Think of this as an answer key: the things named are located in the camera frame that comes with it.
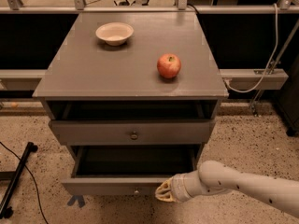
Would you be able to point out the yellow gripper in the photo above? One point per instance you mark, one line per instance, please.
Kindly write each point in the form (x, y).
(177, 188)

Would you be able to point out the blue tape cross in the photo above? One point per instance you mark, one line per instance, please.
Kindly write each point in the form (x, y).
(79, 199)

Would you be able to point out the black stand leg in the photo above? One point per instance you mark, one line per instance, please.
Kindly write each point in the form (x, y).
(13, 178)

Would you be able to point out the grey wooden drawer cabinet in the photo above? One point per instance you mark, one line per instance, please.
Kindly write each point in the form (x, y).
(91, 80)

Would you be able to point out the metal frame rail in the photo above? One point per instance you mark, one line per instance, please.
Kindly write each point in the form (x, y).
(79, 6)

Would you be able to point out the grey drawer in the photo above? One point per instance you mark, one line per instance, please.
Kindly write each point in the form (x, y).
(128, 170)
(164, 132)

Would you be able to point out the white paper bowl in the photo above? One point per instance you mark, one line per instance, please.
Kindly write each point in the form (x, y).
(115, 33)

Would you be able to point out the red apple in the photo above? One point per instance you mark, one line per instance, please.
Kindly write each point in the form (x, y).
(169, 65)

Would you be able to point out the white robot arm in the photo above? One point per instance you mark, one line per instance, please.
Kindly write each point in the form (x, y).
(213, 178)

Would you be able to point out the grey top drawer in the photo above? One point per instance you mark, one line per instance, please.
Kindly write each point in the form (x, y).
(164, 132)

